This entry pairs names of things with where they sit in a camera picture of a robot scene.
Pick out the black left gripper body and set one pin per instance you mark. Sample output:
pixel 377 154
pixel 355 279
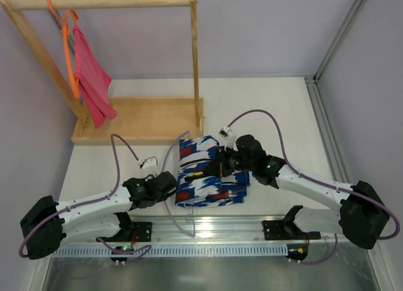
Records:
pixel 170 185

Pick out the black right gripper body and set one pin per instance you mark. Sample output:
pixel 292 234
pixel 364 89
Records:
pixel 220 164

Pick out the blue patterned trousers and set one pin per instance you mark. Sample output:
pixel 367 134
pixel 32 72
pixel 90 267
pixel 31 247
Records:
pixel 201 181

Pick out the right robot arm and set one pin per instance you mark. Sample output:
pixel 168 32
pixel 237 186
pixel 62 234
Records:
pixel 355 211

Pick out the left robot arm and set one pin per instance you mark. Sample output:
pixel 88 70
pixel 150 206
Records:
pixel 50 224

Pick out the orange plastic hanger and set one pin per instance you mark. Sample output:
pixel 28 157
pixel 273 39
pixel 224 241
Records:
pixel 65 35

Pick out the wooden clothes rack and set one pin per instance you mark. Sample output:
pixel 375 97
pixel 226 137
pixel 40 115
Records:
pixel 141 120

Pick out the pink cloth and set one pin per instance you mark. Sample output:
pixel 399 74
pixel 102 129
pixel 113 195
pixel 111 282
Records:
pixel 93 81

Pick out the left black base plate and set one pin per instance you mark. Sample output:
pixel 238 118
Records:
pixel 142 232

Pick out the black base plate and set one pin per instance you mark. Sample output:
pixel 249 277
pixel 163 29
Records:
pixel 280 230
pixel 142 232

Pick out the aluminium mounting rail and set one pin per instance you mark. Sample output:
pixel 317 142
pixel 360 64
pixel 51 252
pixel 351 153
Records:
pixel 192 229

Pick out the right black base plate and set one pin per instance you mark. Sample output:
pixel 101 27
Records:
pixel 280 230

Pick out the aluminium corner frame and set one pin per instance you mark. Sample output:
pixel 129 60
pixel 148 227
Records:
pixel 318 88

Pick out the slotted cable duct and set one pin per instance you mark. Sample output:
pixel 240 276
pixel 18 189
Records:
pixel 176 251

